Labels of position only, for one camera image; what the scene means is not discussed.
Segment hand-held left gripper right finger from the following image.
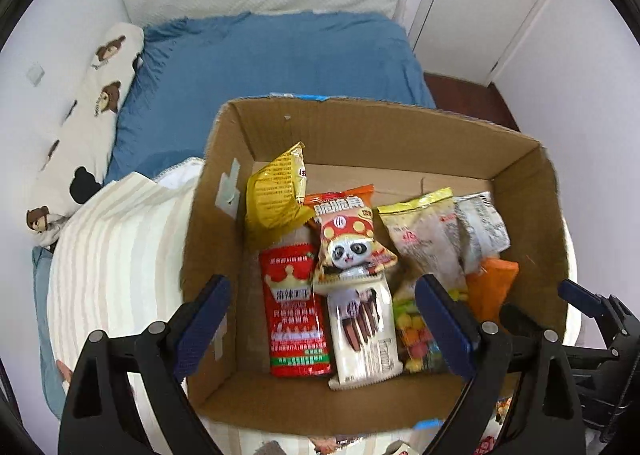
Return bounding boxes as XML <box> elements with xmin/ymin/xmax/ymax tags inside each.
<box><xmin>414</xmin><ymin>273</ymin><xmax>587</xmax><ymax>455</ymax></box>

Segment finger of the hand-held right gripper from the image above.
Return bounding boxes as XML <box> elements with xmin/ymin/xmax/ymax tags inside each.
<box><xmin>557</xmin><ymin>279</ymin><xmax>640</xmax><ymax>348</ymax></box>
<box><xmin>500</xmin><ymin>302</ymin><xmax>543</xmax><ymax>331</ymax></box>

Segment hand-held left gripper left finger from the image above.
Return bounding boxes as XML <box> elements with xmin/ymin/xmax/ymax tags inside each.
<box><xmin>57</xmin><ymin>274</ymin><xmax>232</xmax><ymax>455</ymax></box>

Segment clear bag of colourful candies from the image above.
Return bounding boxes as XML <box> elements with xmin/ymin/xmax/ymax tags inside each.
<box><xmin>392</xmin><ymin>287</ymin><xmax>468</xmax><ymax>376</ymax></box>

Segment plain orange snack packet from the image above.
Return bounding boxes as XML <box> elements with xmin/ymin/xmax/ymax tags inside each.
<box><xmin>465</xmin><ymin>257</ymin><xmax>520</xmax><ymax>323</ymax></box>

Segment white chocolate stick packet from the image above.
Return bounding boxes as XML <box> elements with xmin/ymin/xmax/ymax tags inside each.
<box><xmin>326</xmin><ymin>280</ymin><xmax>403</xmax><ymax>391</ymax></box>

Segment clear yellow-edged bun packet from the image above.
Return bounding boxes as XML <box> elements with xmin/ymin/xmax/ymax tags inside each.
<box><xmin>376</xmin><ymin>188</ymin><xmax>468</xmax><ymax>293</ymax></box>

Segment red crown print packet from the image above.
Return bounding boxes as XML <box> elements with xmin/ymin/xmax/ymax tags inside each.
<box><xmin>259</xmin><ymin>243</ymin><xmax>335</xmax><ymax>378</ymax></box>

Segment yellow noodle packet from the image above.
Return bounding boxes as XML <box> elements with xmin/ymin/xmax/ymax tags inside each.
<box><xmin>475</xmin><ymin>397</ymin><xmax>516</xmax><ymax>455</ymax></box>

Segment red and white packet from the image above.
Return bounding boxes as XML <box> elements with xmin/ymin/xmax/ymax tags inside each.
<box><xmin>454</xmin><ymin>192</ymin><xmax>512</xmax><ymax>273</ymax></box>

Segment orange panda print packet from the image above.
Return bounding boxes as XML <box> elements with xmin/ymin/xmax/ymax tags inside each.
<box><xmin>304</xmin><ymin>184</ymin><xmax>398</xmax><ymax>296</ymax></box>

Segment yellow snack packet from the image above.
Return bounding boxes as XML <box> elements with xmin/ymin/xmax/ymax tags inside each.
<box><xmin>245</xmin><ymin>142</ymin><xmax>313</xmax><ymax>248</ymax></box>

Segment small brown snack packet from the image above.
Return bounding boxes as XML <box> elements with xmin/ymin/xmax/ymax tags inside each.
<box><xmin>312</xmin><ymin>436</ymin><xmax>351</xmax><ymax>455</ymax></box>

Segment cardboard box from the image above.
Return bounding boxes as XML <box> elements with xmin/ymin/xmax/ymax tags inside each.
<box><xmin>181</xmin><ymin>94</ymin><xmax>571</xmax><ymax>437</ymax></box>

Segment cat print striped blanket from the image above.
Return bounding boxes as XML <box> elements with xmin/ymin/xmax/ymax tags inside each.
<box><xmin>46</xmin><ymin>158</ymin><xmax>583</xmax><ymax>455</ymax></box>

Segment light blue fleece blanket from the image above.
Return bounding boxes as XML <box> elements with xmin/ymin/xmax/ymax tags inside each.
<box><xmin>32</xmin><ymin>245</ymin><xmax>68</xmax><ymax>421</ymax></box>

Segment bear print long pillow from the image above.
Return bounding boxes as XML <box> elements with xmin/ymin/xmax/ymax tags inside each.
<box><xmin>26</xmin><ymin>22</ymin><xmax>146</xmax><ymax>248</ymax></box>

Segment blue bedsheet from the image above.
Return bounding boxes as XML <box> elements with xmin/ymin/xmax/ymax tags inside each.
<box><xmin>102</xmin><ymin>11</ymin><xmax>436</xmax><ymax>183</ymax></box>

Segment white door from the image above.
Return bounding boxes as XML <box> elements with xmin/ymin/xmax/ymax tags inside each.
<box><xmin>407</xmin><ymin>0</ymin><xmax>568</xmax><ymax>86</ymax></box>

